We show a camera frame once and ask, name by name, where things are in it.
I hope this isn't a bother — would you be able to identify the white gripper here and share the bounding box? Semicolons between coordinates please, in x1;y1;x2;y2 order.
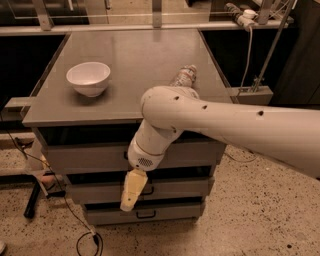
120;137;165;212

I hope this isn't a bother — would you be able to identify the grey top drawer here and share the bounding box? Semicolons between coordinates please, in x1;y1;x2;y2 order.
42;139;225;174

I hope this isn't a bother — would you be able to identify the grey drawer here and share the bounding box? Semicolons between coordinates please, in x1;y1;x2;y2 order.
42;139;225;174
84;201;205;225
69;177;214;204

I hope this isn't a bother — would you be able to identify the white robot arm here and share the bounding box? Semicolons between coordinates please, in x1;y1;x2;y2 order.
120;86;320;212

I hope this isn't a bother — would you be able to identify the grey bottom drawer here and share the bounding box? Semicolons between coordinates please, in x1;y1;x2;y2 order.
84;201;205;225

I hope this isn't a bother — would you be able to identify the grey middle drawer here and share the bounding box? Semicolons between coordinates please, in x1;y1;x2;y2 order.
69;177;214;204

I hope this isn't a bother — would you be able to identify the grey drawer cabinet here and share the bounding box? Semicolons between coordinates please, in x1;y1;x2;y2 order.
23;29;230;211

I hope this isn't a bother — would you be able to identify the white bowl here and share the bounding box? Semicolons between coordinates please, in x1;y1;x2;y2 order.
66;62;111;97

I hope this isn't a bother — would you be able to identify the black table leg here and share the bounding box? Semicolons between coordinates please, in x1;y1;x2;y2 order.
24;182;41;219

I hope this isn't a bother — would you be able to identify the clear plastic water bottle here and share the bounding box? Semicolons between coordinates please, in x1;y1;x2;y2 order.
169;65;197;87

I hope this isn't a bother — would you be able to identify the white power strip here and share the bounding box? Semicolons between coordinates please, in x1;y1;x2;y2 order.
224;3;257;30

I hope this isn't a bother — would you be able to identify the metal diagonal rod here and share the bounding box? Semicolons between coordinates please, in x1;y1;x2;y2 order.
250;0;296;92

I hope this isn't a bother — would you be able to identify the black floor cable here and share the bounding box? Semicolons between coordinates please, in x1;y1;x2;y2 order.
0;113;104;256

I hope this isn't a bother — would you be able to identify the grey left bracket block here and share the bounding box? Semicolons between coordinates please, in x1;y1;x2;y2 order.
1;97;34;122

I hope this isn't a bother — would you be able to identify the grey bracket block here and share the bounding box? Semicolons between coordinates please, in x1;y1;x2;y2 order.
1;97;34;122
227;86;273;105

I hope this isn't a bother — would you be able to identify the grey right bracket block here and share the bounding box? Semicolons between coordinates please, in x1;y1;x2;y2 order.
227;86;273;105

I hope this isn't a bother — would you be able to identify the white power cable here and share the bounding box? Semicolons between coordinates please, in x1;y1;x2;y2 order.
238;25;254;90

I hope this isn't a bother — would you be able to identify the grey back rail shelf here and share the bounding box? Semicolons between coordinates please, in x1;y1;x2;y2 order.
0;18;295;37

